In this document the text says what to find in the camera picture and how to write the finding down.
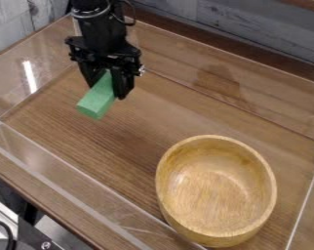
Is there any black cable lower left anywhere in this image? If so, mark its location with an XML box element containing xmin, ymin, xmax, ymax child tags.
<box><xmin>0</xmin><ymin>218</ymin><xmax>16</xmax><ymax>250</ymax></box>

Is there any clear acrylic barrier wall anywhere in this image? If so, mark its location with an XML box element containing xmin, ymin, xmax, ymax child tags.
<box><xmin>0</xmin><ymin>17</ymin><xmax>314</xmax><ymax>250</ymax></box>

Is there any brown wooden bowl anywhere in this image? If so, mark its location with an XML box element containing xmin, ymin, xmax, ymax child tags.
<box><xmin>155</xmin><ymin>135</ymin><xmax>277</xmax><ymax>248</ymax></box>

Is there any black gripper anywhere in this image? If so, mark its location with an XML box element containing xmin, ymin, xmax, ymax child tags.
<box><xmin>65</xmin><ymin>19</ymin><xmax>143</xmax><ymax>100</ymax></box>

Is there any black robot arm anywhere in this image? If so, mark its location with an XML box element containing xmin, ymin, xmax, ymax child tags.
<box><xmin>65</xmin><ymin>0</ymin><xmax>144</xmax><ymax>100</ymax></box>

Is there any green rectangular block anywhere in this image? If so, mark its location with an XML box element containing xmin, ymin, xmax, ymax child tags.
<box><xmin>77</xmin><ymin>71</ymin><xmax>116</xmax><ymax>119</ymax></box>

